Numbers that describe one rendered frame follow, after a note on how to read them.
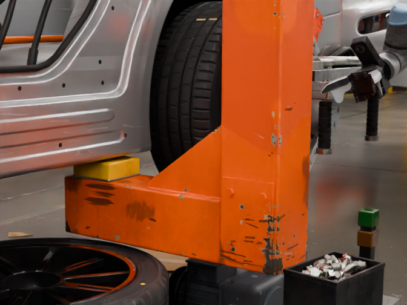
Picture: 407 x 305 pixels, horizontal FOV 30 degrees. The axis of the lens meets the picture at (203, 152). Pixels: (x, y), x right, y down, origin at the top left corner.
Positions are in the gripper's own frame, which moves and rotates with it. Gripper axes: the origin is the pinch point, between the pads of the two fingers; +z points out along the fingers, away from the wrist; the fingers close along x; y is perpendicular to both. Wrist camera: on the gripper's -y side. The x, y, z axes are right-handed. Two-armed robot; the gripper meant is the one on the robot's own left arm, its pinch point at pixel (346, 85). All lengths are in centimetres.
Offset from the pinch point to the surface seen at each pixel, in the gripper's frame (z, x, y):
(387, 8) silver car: -267, 108, 17
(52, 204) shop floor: -123, 295, 67
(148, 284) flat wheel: 56, 32, 25
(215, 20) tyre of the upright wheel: -15, 43, -23
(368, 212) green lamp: 15.6, -4.9, 28.0
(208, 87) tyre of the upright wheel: 1.5, 41.2, -7.2
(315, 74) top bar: -10.4, 14.0, -2.2
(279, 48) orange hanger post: 24.4, -0.4, -16.4
